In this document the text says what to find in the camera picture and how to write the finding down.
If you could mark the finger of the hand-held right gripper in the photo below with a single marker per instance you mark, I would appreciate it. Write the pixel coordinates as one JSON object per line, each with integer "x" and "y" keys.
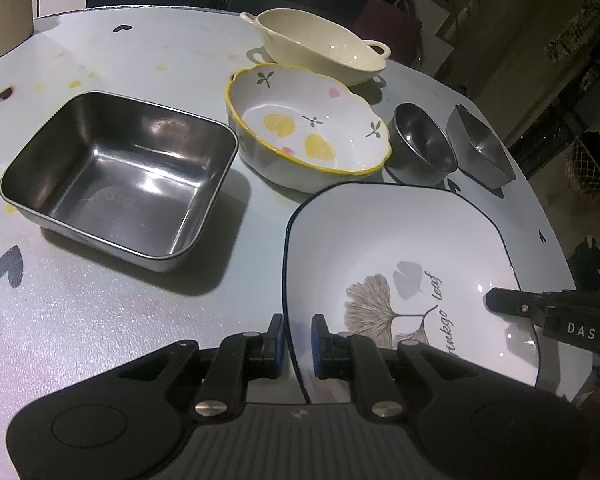
{"x": 515, "y": 304}

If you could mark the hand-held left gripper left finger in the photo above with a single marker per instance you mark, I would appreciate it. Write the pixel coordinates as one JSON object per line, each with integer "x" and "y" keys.
{"x": 276, "y": 342}

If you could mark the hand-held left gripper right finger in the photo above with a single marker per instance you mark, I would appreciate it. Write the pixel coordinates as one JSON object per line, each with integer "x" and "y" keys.
{"x": 319, "y": 345}

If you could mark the white square leaf-print plate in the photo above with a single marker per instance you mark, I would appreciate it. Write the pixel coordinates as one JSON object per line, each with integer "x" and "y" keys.
{"x": 430, "y": 240}

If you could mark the small steel container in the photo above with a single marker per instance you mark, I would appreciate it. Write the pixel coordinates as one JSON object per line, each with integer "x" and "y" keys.
{"x": 485, "y": 155}

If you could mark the round steel bowl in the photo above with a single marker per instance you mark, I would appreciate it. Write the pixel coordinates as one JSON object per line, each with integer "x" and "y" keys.
{"x": 425, "y": 140}

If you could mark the floral scalloped ceramic bowl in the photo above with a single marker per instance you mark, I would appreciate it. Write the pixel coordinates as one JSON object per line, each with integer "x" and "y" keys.
{"x": 300, "y": 125}

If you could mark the large rectangular steel container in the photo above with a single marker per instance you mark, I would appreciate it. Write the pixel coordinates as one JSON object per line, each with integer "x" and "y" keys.
{"x": 120, "y": 175}

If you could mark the mesh bag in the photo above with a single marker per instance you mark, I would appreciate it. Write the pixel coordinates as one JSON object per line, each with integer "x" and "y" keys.
{"x": 587, "y": 165}

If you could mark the maroon chair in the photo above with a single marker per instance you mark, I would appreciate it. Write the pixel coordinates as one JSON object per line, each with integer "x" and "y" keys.
{"x": 392, "y": 30}

